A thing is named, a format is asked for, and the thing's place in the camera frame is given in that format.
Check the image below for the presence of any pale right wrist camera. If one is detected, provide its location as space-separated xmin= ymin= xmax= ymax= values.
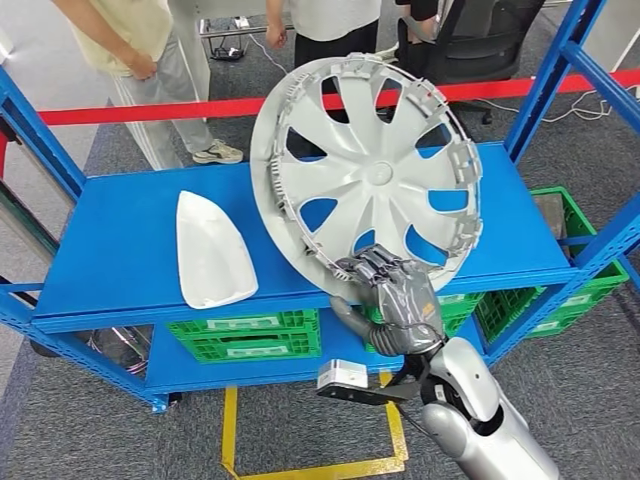
xmin=315 ymin=358 xmax=371 ymax=395

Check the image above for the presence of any red barrier belt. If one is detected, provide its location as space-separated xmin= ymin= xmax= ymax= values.
xmin=38 ymin=69 xmax=640 ymax=127

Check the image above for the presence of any black office chair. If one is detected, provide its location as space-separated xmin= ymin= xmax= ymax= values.
xmin=395 ymin=0 xmax=546 ymax=127

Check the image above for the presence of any white triangular plastic cover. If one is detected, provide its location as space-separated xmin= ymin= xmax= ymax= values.
xmin=175 ymin=190 xmax=260 ymax=311

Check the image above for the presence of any blue metal shelf rack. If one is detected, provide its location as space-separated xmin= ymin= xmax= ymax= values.
xmin=0 ymin=0 xmax=640 ymax=415

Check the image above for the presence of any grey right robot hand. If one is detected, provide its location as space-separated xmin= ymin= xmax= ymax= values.
xmin=330 ymin=243 xmax=446 ymax=354

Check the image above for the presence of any chrome stanchion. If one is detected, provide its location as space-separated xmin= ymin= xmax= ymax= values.
xmin=0 ymin=178 xmax=153 ymax=378

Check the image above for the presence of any white floor cable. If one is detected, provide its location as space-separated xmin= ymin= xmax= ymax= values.
xmin=475 ymin=84 xmax=640 ymax=125
xmin=248 ymin=33 xmax=289 ymax=75

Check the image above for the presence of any grey plastic wheel hubcap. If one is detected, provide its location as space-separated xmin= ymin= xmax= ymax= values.
xmin=250 ymin=52 xmax=484 ymax=306

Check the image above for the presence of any person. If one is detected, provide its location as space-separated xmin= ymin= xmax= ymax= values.
xmin=265 ymin=0 xmax=382 ymax=69
xmin=395 ymin=0 xmax=441 ymax=48
xmin=52 ymin=0 xmax=245 ymax=172

